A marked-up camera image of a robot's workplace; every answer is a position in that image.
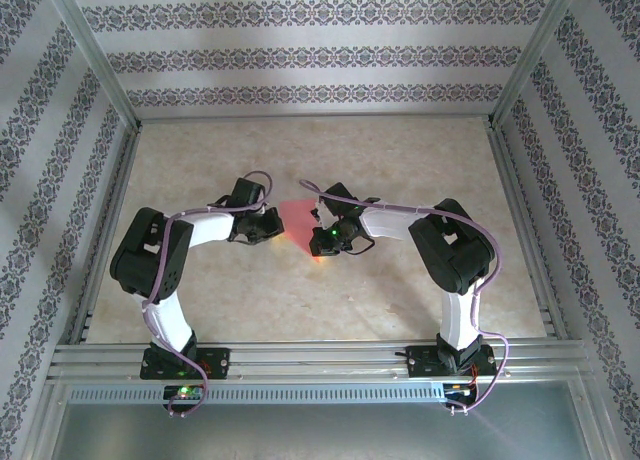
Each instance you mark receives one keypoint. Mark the red square cloth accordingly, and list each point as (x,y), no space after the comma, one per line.
(297,220)

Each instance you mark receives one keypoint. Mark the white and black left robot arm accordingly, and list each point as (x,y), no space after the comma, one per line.
(210,230)

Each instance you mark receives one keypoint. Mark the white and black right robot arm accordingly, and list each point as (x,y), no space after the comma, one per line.
(385,222)

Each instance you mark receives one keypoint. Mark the grey metal sheet panel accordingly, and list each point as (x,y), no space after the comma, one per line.
(320,435)

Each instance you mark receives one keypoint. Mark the controller board with green light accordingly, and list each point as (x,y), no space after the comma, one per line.
(184,392)

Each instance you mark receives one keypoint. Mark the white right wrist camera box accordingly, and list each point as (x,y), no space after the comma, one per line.
(321,215)

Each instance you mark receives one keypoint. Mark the thin aluminium wall rail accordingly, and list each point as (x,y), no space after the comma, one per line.
(315,116)

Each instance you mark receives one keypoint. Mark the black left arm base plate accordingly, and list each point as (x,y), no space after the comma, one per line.
(217,362)

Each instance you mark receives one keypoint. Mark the aluminium table side rail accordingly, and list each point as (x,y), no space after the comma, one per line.
(116,200)
(515,200)

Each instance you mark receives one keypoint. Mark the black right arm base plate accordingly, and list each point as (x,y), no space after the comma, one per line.
(422,362)

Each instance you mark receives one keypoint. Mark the aluminium frame post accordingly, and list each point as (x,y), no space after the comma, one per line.
(90,50)
(537,50)

